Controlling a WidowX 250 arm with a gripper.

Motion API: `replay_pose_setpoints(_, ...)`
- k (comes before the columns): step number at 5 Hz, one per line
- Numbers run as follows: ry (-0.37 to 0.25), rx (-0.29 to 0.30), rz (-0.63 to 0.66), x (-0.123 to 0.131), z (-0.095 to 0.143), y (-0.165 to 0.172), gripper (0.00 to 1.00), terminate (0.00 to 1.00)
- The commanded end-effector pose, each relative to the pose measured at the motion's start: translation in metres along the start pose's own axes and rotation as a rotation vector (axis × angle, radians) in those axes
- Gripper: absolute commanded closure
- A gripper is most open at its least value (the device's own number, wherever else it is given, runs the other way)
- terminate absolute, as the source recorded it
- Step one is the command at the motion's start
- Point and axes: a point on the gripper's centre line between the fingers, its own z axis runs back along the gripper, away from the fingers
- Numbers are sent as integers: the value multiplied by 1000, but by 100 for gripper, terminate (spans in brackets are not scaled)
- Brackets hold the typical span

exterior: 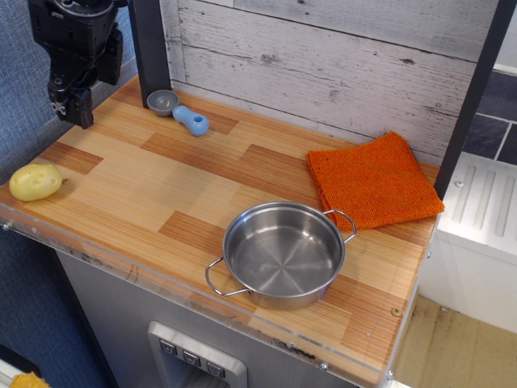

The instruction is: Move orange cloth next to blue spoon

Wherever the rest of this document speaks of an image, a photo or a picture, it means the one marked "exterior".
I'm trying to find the blue and grey spoon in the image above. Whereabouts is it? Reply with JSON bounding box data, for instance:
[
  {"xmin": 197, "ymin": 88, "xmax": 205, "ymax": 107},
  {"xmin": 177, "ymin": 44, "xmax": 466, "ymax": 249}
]
[{"xmin": 146, "ymin": 90, "xmax": 209, "ymax": 137}]

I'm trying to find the orange cloth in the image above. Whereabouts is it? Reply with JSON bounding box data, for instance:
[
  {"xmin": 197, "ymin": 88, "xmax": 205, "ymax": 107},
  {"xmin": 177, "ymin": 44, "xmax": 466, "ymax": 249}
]
[{"xmin": 306, "ymin": 133, "xmax": 444, "ymax": 229}]

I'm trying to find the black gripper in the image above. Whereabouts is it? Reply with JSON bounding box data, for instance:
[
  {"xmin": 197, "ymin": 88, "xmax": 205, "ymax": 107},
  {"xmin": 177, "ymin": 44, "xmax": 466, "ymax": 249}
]
[{"xmin": 47, "ymin": 23, "xmax": 124, "ymax": 129}]

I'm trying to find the dark left upright post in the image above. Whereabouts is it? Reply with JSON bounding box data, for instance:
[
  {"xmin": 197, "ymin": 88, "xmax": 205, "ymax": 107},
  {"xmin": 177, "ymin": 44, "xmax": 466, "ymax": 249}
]
[{"xmin": 128, "ymin": 0, "xmax": 170, "ymax": 108}]

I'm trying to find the white ribbed side unit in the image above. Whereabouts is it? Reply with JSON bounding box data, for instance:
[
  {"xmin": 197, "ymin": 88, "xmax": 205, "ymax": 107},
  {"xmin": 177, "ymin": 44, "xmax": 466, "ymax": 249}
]
[{"xmin": 419, "ymin": 153, "xmax": 516, "ymax": 331}]

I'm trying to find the stainless steel pot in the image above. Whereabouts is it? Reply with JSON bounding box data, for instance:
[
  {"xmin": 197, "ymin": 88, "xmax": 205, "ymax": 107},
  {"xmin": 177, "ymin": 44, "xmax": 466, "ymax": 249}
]
[{"xmin": 208, "ymin": 201, "xmax": 357, "ymax": 310}]

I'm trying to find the yellow toy potato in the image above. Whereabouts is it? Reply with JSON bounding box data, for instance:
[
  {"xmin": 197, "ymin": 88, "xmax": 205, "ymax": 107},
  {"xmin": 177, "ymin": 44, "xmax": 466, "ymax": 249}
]
[{"xmin": 9, "ymin": 163, "xmax": 63, "ymax": 201}]

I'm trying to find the grey cabinet button panel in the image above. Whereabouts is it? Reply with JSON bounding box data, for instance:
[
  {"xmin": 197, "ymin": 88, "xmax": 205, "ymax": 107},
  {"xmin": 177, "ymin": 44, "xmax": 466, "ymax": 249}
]
[{"xmin": 147, "ymin": 321, "xmax": 248, "ymax": 387}]

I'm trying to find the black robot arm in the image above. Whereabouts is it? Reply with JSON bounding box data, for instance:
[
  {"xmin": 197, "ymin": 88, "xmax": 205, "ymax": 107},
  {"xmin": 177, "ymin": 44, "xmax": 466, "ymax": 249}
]
[{"xmin": 28, "ymin": 1, "xmax": 128, "ymax": 129}]

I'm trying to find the dark upright post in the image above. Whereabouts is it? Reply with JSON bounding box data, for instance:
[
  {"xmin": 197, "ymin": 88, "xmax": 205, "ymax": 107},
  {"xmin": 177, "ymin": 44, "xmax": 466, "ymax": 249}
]
[
  {"xmin": 128, "ymin": 0, "xmax": 170, "ymax": 108},
  {"xmin": 434, "ymin": 0, "xmax": 516, "ymax": 199}
]

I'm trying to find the clear acrylic table edge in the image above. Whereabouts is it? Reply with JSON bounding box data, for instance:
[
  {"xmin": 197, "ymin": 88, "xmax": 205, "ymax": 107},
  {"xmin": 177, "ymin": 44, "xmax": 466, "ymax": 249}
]
[{"xmin": 1, "ymin": 198, "xmax": 434, "ymax": 387}]

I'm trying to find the dark right upright post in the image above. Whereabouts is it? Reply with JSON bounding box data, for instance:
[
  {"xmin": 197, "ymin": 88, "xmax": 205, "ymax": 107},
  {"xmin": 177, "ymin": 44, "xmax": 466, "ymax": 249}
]
[{"xmin": 434, "ymin": 0, "xmax": 516, "ymax": 199}]

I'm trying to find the yellow object at corner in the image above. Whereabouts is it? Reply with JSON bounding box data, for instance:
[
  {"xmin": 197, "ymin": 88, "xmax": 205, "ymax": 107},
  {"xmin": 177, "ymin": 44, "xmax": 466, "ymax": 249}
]
[{"xmin": 9, "ymin": 373, "xmax": 50, "ymax": 388}]

